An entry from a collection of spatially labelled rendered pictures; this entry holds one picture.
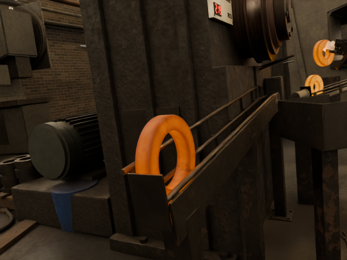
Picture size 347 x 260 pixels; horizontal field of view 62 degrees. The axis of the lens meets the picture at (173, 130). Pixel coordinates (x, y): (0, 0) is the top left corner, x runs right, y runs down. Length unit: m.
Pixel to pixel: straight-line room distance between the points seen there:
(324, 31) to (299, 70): 0.55
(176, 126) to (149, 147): 0.10
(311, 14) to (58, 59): 6.31
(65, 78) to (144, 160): 8.07
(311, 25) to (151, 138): 3.91
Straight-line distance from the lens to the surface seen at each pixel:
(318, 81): 2.05
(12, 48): 5.25
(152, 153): 0.52
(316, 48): 1.94
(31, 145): 2.11
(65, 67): 8.61
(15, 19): 5.44
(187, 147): 0.63
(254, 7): 1.42
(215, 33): 1.26
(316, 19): 4.32
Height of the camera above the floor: 0.82
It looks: 9 degrees down
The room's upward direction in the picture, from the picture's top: 7 degrees counter-clockwise
